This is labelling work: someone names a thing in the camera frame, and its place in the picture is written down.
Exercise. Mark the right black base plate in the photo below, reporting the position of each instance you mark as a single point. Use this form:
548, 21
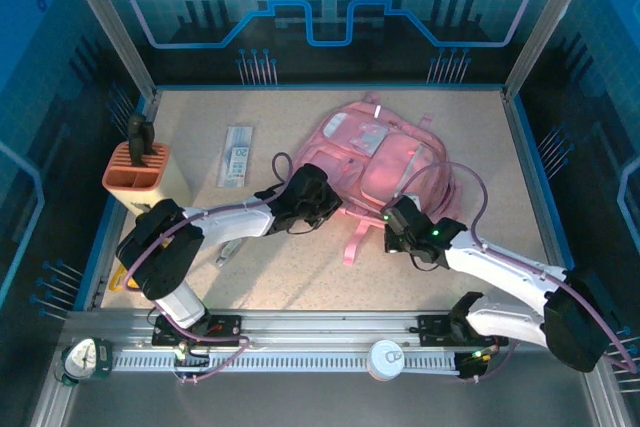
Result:
430, 331

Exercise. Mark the white round can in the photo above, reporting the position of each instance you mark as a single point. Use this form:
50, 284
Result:
385, 359

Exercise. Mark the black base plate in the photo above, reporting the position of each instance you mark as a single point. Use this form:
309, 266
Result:
430, 331
225, 329

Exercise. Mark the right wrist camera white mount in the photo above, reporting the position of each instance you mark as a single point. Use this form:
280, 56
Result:
411, 199

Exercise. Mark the clear ruler set package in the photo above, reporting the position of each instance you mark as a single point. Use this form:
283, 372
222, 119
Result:
237, 157

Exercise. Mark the aluminium frame post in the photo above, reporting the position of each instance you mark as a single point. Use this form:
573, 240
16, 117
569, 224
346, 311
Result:
107, 27
550, 22

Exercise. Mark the aluminium base beam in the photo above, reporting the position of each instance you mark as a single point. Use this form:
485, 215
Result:
325, 327

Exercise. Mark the small clear stationery tool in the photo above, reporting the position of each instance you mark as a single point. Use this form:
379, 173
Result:
227, 253

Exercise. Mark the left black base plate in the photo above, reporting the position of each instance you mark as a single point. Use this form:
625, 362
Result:
225, 329

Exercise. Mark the cream knife block orange top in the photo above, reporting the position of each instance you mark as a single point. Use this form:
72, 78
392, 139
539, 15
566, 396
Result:
140, 182

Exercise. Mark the yellow snack bag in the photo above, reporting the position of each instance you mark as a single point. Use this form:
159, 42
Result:
116, 282

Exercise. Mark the pink school backpack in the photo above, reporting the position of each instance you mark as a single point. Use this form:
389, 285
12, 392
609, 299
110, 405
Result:
390, 157

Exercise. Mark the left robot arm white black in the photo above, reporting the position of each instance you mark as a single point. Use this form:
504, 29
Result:
160, 247

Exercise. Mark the green dial clock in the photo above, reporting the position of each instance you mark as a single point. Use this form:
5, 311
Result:
82, 359

